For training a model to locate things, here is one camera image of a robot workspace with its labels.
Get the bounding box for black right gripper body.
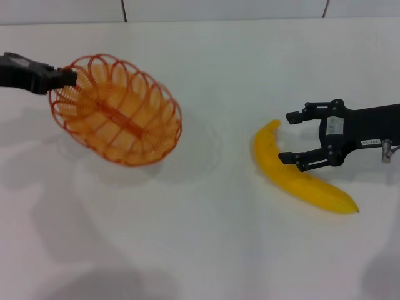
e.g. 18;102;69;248
318;99;400;168

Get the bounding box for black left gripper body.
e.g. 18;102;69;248
0;51;54;96

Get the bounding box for yellow banana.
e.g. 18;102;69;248
251;119;361;216

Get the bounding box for orange wire basket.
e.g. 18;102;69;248
47;53;183;167

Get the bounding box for silver plug with cable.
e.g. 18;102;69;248
381;138;400;164

